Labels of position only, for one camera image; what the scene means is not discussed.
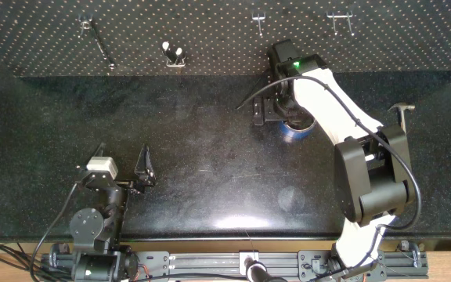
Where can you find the wrench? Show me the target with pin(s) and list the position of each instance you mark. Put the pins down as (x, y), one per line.
(101, 45)

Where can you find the roll of blue tape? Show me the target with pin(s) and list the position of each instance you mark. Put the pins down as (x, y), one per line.
(296, 137)

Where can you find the black pegboard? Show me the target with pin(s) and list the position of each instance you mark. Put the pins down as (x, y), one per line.
(33, 39)

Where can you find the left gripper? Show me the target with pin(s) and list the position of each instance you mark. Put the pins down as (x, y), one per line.
(100, 182)

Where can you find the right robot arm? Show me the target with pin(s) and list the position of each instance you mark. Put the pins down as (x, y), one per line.
(327, 105)

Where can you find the black and white pliers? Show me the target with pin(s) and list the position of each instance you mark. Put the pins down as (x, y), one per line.
(172, 58)

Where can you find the mounting rail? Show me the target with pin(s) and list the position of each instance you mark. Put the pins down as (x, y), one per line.
(210, 264)

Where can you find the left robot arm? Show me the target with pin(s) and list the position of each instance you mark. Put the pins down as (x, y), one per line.
(86, 227)

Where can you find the hammer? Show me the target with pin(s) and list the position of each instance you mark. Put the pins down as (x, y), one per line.
(401, 107)

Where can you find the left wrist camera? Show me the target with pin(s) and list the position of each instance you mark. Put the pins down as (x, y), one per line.
(102, 165)

